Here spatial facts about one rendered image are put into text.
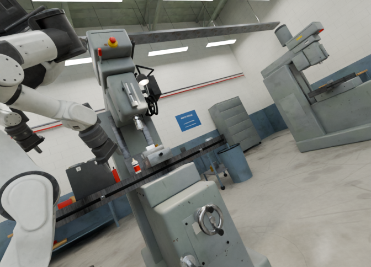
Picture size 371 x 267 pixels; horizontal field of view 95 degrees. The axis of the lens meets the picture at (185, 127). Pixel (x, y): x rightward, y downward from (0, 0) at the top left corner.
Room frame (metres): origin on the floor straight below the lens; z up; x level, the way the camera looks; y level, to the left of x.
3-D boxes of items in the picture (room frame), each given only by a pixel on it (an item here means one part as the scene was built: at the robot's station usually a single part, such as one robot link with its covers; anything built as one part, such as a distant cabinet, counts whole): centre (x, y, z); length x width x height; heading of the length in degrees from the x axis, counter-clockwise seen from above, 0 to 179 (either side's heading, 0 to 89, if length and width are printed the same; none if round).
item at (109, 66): (1.27, 0.32, 1.68); 0.34 x 0.24 x 0.10; 27
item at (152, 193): (1.23, 0.30, 0.78); 0.50 x 0.35 x 0.12; 27
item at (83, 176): (1.05, 0.66, 1.02); 0.22 x 0.12 x 0.20; 127
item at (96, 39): (1.24, 0.31, 1.81); 0.47 x 0.26 x 0.16; 27
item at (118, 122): (1.40, 0.39, 1.47); 0.24 x 0.19 x 0.26; 117
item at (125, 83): (1.13, 0.25, 1.44); 0.04 x 0.04 x 0.21; 27
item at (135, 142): (1.78, 0.58, 0.78); 0.50 x 0.47 x 1.56; 27
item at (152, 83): (1.65, 0.14, 1.62); 0.20 x 0.09 x 0.21; 27
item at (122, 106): (1.23, 0.30, 1.47); 0.21 x 0.19 x 0.32; 117
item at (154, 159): (1.21, 0.28, 0.97); 0.35 x 0.15 x 0.11; 24
